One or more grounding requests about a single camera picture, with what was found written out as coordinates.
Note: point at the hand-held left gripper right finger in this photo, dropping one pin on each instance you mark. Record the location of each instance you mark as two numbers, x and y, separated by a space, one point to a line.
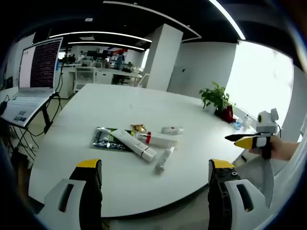
218 196

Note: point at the dark red bag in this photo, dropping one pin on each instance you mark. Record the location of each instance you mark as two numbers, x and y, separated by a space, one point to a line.
226 113

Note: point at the person's right hand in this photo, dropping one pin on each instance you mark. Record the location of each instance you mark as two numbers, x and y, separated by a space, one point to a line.
279 148

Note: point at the white skincare pump bottle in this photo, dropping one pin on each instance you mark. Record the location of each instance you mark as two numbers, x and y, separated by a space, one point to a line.
163 140

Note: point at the green black sachet packet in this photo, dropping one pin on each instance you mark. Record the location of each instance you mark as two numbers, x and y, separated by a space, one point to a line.
103 140

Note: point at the long ceiling light strip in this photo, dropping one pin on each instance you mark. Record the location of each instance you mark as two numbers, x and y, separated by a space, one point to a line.
229 18
103 42
96 32

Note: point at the green potted plant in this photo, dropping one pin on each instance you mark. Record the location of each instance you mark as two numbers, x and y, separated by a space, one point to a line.
214 95

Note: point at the open silver laptop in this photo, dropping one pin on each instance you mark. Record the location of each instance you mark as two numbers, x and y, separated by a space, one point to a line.
40 64

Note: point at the small white skincare bottle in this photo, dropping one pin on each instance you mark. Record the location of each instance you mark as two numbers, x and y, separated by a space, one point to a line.
163 160
171 130

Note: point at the gold foil wrapper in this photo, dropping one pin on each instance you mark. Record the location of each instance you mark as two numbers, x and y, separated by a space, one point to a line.
138 128

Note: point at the row of white office desks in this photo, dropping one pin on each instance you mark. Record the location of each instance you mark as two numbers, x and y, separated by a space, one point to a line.
105 73

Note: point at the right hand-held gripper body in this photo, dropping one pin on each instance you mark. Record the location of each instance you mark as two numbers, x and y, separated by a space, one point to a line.
266 124

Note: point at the black laptop stand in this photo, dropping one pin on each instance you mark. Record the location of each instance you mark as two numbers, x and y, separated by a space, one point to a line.
47 118

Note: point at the light blue packet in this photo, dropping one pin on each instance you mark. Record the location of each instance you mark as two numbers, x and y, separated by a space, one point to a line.
237 125

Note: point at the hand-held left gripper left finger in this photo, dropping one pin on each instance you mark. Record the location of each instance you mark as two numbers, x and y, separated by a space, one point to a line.
91 191

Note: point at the white skincare tube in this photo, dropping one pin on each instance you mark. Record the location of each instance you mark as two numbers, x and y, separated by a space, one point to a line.
129 142

